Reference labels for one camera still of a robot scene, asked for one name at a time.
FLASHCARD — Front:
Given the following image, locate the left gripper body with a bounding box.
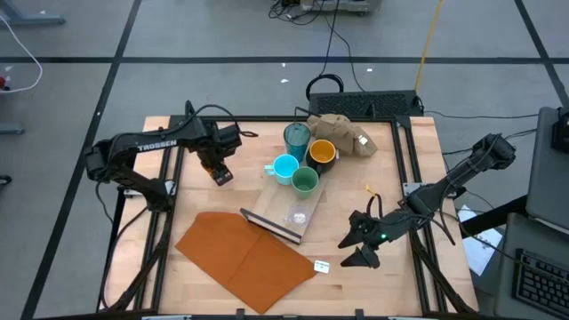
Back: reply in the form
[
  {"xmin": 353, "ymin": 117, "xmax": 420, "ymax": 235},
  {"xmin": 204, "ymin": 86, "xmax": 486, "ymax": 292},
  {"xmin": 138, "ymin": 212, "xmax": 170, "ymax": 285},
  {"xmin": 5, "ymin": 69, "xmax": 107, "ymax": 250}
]
[{"xmin": 193, "ymin": 122, "xmax": 244, "ymax": 164}]

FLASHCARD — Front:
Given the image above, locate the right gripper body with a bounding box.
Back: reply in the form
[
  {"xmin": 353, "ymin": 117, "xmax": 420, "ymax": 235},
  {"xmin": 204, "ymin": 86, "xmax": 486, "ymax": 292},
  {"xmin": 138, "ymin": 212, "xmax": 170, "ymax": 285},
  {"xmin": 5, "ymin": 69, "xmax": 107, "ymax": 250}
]
[{"xmin": 349, "ymin": 210, "xmax": 410, "ymax": 246}]

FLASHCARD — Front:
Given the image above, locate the clear glass cup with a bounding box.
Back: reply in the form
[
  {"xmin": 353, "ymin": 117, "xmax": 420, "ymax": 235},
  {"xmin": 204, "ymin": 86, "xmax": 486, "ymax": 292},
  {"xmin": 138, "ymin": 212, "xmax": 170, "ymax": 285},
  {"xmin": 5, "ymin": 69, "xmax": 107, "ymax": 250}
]
[{"xmin": 286, "ymin": 204, "xmax": 311, "ymax": 228}]

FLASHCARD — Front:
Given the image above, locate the turquoise mug with handle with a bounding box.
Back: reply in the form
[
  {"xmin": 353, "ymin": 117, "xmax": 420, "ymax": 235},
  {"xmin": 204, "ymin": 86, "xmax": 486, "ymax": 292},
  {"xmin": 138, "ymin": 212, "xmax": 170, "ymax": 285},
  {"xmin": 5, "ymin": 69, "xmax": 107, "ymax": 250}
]
[{"xmin": 264, "ymin": 154, "xmax": 301, "ymax": 186}]

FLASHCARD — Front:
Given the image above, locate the green cup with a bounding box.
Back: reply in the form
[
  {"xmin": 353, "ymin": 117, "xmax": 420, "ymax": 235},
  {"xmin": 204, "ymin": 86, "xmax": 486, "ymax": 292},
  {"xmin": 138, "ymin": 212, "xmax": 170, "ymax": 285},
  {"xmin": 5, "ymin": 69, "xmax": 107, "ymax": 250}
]
[{"xmin": 291, "ymin": 165, "xmax": 320, "ymax": 200}]

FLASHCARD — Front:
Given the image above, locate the teal transparent tumbler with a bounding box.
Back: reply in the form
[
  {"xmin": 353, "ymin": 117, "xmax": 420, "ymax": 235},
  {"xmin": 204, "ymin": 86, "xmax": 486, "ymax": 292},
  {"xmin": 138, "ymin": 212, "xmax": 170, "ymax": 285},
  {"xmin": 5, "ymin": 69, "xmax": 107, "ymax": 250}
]
[{"xmin": 283, "ymin": 122, "xmax": 312, "ymax": 164}]

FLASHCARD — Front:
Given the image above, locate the black mug yellow inside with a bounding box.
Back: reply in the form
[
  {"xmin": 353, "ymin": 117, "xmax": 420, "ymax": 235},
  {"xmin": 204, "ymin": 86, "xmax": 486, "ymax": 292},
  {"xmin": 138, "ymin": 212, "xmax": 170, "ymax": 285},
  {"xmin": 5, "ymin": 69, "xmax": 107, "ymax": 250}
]
[{"xmin": 305, "ymin": 139, "xmax": 338, "ymax": 175}]

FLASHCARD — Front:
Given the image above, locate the wooden cutting board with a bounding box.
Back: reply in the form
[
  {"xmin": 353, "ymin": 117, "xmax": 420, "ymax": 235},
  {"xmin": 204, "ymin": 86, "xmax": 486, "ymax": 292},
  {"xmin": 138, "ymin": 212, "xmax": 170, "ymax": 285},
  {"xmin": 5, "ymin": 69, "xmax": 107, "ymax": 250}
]
[{"xmin": 239, "ymin": 105, "xmax": 346, "ymax": 245}]

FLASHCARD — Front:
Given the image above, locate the orange cloth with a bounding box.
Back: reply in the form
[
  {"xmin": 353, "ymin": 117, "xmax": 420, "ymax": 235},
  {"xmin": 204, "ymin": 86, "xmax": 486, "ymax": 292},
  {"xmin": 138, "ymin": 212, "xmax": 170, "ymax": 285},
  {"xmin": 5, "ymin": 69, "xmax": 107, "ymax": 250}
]
[{"xmin": 174, "ymin": 211, "xmax": 317, "ymax": 316}]

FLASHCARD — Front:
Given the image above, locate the white paper sheet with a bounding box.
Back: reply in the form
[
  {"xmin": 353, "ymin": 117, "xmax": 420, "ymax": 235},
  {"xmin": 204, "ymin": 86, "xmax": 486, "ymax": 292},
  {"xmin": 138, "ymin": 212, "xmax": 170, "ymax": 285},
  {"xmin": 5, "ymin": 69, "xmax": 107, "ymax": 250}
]
[{"xmin": 457, "ymin": 208, "xmax": 503, "ymax": 277}]

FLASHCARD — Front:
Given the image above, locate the black computer case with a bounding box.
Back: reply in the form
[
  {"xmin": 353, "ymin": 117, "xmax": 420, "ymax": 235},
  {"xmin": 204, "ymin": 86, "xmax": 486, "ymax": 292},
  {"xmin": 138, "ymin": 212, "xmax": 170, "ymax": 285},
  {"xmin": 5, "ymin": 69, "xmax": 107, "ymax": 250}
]
[{"xmin": 309, "ymin": 90, "xmax": 423, "ymax": 119}]

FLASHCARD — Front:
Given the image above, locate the grey desk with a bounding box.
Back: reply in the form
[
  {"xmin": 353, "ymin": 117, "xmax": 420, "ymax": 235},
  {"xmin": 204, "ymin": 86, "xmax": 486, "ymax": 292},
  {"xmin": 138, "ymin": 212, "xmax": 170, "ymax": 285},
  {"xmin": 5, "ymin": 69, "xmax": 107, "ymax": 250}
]
[{"xmin": 493, "ymin": 212, "xmax": 569, "ymax": 320}]

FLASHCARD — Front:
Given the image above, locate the black keyboard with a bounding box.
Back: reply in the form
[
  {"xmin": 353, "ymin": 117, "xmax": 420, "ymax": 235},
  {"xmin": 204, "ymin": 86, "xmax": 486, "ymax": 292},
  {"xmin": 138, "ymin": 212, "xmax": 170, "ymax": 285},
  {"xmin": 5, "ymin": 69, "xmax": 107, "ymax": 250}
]
[{"xmin": 513, "ymin": 247, "xmax": 569, "ymax": 319}]

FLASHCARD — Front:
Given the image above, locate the grey laptop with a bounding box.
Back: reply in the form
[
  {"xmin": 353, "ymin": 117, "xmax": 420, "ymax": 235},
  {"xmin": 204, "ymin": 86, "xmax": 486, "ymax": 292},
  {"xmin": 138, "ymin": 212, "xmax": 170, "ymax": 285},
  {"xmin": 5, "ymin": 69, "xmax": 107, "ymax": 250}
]
[{"xmin": 526, "ymin": 106, "xmax": 569, "ymax": 232}]

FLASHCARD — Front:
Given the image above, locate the grey equipment cart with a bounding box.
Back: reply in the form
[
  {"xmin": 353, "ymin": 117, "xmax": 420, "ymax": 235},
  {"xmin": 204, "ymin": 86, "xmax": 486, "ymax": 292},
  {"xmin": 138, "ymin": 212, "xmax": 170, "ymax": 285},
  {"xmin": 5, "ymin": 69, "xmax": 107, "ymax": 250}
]
[{"xmin": 300, "ymin": 0, "xmax": 383, "ymax": 14}]

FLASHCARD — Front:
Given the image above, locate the black device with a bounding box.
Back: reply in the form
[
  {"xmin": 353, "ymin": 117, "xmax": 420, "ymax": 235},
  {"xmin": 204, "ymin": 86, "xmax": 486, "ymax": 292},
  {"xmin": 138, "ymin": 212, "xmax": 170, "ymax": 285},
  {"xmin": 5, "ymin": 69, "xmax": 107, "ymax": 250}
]
[{"xmin": 550, "ymin": 106, "xmax": 569, "ymax": 155}]

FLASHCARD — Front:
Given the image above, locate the grey table leg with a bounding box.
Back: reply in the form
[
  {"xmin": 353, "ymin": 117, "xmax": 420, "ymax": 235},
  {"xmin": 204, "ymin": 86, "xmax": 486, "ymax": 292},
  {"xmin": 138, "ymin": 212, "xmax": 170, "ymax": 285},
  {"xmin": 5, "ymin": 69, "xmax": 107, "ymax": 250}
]
[{"xmin": 0, "ymin": 0, "xmax": 66, "ymax": 26}]

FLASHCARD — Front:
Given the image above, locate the black aluminium rig frame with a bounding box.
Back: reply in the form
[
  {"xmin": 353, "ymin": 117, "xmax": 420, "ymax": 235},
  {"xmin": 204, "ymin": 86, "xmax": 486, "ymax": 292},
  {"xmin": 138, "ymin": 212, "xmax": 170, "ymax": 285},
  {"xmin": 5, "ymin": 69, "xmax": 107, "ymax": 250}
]
[{"xmin": 95, "ymin": 100, "xmax": 479, "ymax": 320}]

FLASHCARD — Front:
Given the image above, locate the black cable bundle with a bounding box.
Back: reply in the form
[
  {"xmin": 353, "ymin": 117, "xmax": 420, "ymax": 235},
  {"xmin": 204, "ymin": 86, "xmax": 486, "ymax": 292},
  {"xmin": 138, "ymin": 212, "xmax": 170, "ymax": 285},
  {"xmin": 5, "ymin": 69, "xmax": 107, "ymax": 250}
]
[{"xmin": 268, "ymin": 0, "xmax": 312, "ymax": 26}]

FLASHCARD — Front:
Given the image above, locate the black coiled cable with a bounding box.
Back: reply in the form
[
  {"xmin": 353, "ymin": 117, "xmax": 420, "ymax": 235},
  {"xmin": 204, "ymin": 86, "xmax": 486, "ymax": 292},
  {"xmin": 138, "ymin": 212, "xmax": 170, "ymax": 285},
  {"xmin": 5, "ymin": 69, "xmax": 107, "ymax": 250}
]
[{"xmin": 305, "ymin": 0, "xmax": 346, "ymax": 101}]

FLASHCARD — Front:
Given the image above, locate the white cable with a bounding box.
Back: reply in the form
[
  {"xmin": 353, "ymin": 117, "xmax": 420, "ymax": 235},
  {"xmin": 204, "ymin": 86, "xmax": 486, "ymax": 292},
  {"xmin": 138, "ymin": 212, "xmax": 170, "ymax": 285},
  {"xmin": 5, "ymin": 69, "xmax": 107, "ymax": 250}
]
[{"xmin": 0, "ymin": 15, "xmax": 44, "ymax": 94}]

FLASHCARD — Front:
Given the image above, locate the yellow cable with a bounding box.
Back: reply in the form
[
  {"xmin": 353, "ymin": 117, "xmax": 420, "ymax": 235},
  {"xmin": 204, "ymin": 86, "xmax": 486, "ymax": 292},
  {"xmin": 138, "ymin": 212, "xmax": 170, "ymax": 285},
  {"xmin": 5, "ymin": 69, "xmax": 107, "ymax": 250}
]
[{"xmin": 413, "ymin": 0, "xmax": 445, "ymax": 92}]

